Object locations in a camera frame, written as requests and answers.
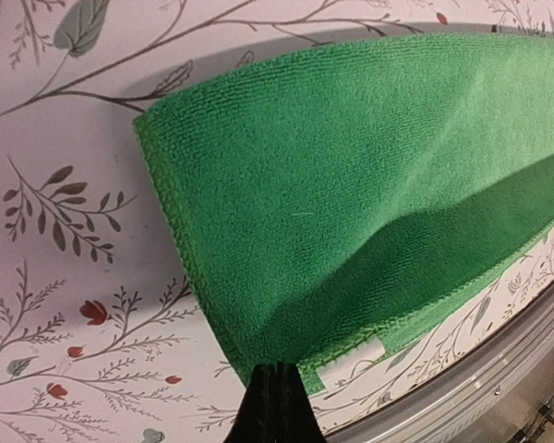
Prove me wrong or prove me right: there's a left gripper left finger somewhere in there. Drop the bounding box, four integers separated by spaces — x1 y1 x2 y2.
223 365 276 443

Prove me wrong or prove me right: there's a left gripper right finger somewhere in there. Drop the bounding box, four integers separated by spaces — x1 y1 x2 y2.
275 363 326 443

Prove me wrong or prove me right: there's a green towel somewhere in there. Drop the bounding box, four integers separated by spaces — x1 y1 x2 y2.
134 33 554 385

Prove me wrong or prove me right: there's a front aluminium rail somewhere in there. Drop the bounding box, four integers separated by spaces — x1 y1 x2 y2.
327 282 554 442

